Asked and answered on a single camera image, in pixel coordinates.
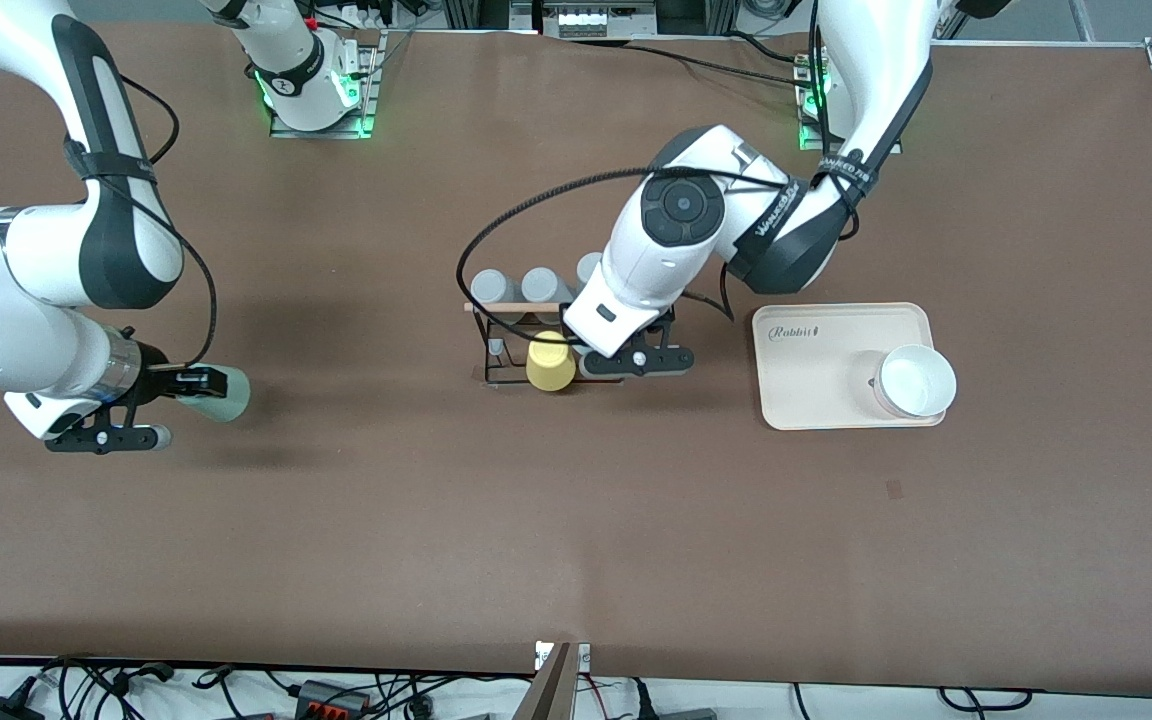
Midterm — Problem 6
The black orange connector block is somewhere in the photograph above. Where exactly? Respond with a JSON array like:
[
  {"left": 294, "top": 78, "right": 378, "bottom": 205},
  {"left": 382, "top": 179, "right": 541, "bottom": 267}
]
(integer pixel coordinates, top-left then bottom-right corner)
[{"left": 296, "top": 680, "right": 373, "bottom": 717}]

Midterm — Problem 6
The cream plastic tray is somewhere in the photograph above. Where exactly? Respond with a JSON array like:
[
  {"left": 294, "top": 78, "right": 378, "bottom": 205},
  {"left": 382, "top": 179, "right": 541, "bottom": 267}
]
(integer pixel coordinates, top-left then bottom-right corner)
[{"left": 752, "top": 302, "right": 947, "bottom": 432}]

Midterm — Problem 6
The yellow plastic cup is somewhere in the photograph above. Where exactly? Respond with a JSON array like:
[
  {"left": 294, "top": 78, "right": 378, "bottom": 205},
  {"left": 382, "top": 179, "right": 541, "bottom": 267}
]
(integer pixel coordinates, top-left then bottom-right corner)
[{"left": 525, "top": 331, "right": 578, "bottom": 393}]

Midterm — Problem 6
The black wire cup rack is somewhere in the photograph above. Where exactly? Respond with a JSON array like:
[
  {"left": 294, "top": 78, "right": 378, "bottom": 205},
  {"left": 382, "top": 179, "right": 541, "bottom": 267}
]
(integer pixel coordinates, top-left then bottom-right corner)
[{"left": 463, "top": 300, "right": 629, "bottom": 389}]

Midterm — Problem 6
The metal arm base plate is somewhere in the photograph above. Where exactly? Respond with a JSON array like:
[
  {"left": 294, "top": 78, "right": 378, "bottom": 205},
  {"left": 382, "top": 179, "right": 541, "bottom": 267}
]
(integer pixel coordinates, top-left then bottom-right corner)
[
  {"left": 796, "top": 50, "right": 904, "bottom": 154},
  {"left": 269, "top": 30, "right": 379, "bottom": 139}
]

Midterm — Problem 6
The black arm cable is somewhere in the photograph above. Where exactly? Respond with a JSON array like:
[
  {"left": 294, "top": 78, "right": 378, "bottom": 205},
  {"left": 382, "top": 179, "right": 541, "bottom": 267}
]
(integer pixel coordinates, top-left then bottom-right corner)
[
  {"left": 455, "top": 0, "right": 863, "bottom": 326},
  {"left": 86, "top": 75, "right": 220, "bottom": 371}
]

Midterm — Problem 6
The black cable loop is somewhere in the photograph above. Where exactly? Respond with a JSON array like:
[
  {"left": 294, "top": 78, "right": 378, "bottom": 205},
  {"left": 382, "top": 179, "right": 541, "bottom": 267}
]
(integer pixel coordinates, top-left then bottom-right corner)
[{"left": 939, "top": 686, "right": 1034, "bottom": 713}]

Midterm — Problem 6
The black cable across table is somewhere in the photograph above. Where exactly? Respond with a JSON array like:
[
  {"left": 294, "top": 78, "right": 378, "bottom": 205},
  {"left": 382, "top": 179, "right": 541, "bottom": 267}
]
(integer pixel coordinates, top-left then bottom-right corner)
[{"left": 626, "top": 38, "right": 819, "bottom": 89}]

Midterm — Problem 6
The pale green plastic cup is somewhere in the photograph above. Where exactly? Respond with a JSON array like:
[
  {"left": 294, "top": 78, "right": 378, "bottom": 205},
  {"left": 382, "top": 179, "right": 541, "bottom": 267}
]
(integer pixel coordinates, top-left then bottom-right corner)
[{"left": 176, "top": 367, "right": 251, "bottom": 424}]

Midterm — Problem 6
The white bowl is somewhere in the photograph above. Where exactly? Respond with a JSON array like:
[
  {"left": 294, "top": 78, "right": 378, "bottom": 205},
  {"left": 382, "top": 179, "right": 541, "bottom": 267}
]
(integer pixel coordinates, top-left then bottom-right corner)
[{"left": 872, "top": 344, "right": 958, "bottom": 419}]

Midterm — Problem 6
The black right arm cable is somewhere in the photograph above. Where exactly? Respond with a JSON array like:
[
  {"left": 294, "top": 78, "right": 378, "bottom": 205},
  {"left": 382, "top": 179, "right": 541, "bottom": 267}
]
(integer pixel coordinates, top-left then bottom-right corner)
[{"left": 86, "top": 75, "right": 220, "bottom": 371}]

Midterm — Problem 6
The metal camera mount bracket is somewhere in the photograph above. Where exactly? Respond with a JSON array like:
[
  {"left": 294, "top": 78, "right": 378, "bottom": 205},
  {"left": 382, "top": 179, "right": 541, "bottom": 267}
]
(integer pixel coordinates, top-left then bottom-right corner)
[{"left": 511, "top": 640, "right": 592, "bottom": 720}]

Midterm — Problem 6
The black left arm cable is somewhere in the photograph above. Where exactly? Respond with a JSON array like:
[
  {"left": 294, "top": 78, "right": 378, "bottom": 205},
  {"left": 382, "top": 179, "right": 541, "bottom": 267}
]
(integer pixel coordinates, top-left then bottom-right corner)
[{"left": 455, "top": 0, "right": 863, "bottom": 326}]

